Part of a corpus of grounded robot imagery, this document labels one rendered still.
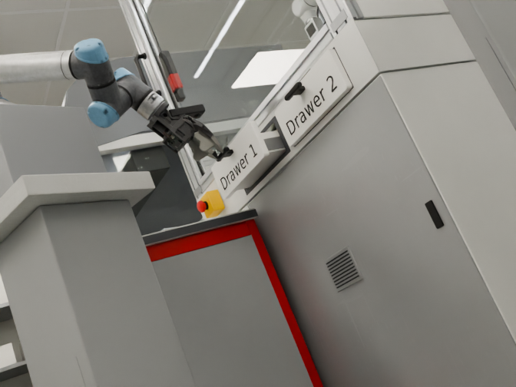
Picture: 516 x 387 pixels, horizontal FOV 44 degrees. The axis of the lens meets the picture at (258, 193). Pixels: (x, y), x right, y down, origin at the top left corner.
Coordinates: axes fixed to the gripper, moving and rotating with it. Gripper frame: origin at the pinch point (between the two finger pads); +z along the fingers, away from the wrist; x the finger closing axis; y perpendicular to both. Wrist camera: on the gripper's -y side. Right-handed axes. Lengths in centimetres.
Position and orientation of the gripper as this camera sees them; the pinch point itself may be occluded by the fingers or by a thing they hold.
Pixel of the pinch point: (218, 150)
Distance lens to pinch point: 180.6
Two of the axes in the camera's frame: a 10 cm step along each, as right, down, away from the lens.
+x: 4.2, -4.1, -8.1
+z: 7.8, 6.2, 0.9
